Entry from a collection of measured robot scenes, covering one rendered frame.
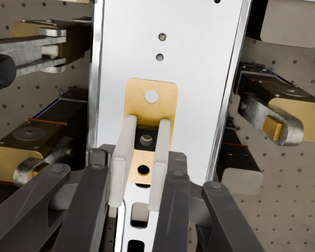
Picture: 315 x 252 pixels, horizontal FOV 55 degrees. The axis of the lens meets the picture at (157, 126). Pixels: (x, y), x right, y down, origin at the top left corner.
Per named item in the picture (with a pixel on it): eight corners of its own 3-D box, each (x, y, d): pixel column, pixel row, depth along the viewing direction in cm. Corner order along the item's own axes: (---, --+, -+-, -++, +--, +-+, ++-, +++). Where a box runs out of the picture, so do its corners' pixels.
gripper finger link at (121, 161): (121, 209, 16) (107, 207, 16) (133, 152, 23) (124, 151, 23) (125, 160, 15) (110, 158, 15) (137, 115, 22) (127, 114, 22)
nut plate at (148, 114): (165, 184, 25) (165, 192, 23) (119, 179, 25) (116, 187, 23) (179, 83, 22) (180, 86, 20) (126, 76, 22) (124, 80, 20)
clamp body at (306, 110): (268, 90, 77) (339, 148, 44) (222, 84, 77) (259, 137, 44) (275, 64, 75) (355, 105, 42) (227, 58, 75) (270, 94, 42)
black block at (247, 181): (239, 136, 82) (273, 199, 54) (203, 131, 82) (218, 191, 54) (243, 117, 80) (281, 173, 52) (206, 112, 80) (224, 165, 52)
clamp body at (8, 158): (98, 112, 81) (43, 188, 46) (58, 107, 81) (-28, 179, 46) (100, 88, 79) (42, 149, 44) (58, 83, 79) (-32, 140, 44)
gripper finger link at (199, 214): (163, 196, 14) (228, 204, 14) (167, 149, 19) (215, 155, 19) (160, 222, 15) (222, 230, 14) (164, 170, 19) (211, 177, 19)
